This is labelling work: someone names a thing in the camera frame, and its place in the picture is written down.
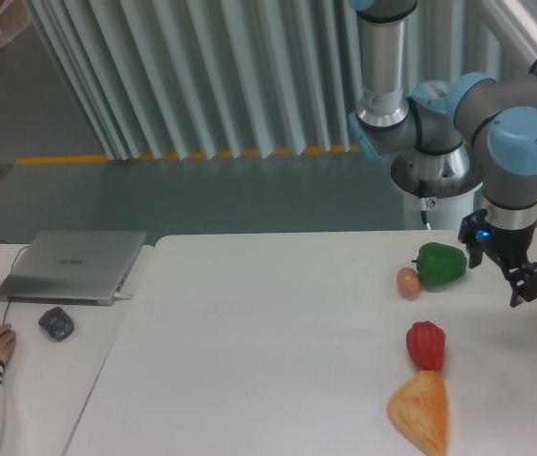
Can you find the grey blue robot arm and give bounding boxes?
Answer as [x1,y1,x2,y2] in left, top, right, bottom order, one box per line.
[349,1,537,305]

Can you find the brown egg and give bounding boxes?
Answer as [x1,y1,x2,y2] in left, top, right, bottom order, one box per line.
[396,267,420,299]

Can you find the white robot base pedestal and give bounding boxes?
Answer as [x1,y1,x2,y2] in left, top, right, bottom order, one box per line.
[397,184,482,230]

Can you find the orange croissant pastry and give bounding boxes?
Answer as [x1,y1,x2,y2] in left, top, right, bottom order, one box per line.
[387,370,450,455]

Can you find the red bell pepper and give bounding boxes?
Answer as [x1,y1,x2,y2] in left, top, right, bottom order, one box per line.
[406,321,446,371]

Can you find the dark grey puck controller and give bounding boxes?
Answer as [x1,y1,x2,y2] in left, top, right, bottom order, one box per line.
[38,307,75,342]

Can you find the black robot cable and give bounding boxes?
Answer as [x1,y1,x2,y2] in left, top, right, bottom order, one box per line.
[417,178,433,232]

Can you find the green bell pepper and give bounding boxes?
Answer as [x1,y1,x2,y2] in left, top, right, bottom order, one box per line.
[414,242,467,287]

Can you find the corrugated metal partition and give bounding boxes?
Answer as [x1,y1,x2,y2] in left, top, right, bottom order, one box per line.
[25,0,505,162]

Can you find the silver closed laptop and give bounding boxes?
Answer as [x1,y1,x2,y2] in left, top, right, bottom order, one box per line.
[0,231,146,306]

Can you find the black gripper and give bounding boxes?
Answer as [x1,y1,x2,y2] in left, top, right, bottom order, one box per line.
[458,208,537,307]

